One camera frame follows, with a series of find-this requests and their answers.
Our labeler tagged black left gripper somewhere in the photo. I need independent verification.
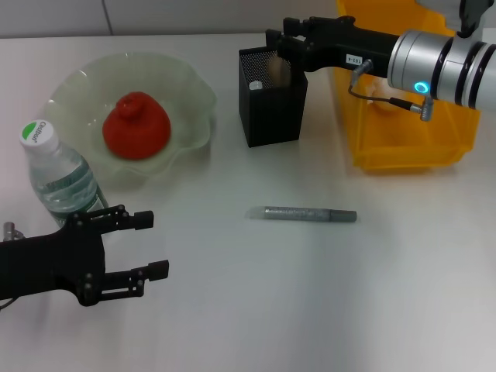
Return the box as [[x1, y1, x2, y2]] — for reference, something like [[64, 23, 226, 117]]
[[0, 205, 171, 308]]

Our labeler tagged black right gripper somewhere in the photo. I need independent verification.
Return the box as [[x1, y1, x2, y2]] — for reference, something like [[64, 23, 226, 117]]
[[265, 15, 402, 78]]

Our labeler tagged beige eraser with barcode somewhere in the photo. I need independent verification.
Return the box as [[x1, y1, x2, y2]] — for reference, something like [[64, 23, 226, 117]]
[[267, 55, 293, 89]]

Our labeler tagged clear green-label water bottle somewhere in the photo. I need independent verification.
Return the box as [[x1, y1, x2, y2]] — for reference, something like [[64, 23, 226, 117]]
[[19, 119, 110, 229]]

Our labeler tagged white paper ball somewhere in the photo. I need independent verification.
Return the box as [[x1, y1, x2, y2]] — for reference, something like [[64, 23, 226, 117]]
[[366, 75, 404, 116]]

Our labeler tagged silver glitter pen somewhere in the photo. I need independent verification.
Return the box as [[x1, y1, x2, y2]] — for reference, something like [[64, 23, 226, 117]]
[[244, 205, 358, 225]]

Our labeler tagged black mesh pen holder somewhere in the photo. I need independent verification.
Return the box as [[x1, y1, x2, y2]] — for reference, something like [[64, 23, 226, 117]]
[[238, 42, 309, 149]]

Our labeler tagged green glass fruit plate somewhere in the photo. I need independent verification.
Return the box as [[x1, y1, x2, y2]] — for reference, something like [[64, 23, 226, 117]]
[[44, 52, 218, 191]]

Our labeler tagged yellow plastic bin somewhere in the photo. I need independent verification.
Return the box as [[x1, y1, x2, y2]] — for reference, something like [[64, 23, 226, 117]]
[[332, 0, 484, 174]]

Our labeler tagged right gripper cable with plug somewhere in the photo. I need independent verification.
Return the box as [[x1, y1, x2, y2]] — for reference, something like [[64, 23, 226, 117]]
[[347, 59, 436, 122]]

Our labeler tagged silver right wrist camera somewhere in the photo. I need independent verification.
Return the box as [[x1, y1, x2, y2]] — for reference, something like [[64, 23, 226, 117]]
[[416, 0, 496, 40]]

